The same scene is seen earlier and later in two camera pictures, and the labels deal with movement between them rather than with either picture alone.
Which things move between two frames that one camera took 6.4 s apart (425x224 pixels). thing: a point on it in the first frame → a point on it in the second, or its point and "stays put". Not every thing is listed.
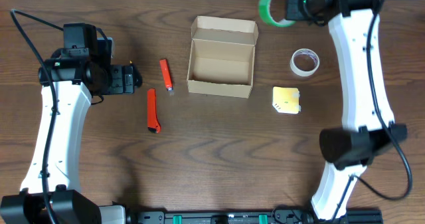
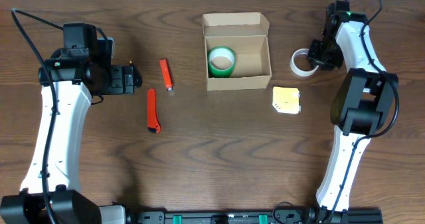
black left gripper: (127, 80) stays put
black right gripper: (293, 4) → (316, 53)
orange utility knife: (153, 125) stays put
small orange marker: (167, 74) stays put
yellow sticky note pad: (286, 100) stays put
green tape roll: (264, 10) → (221, 62)
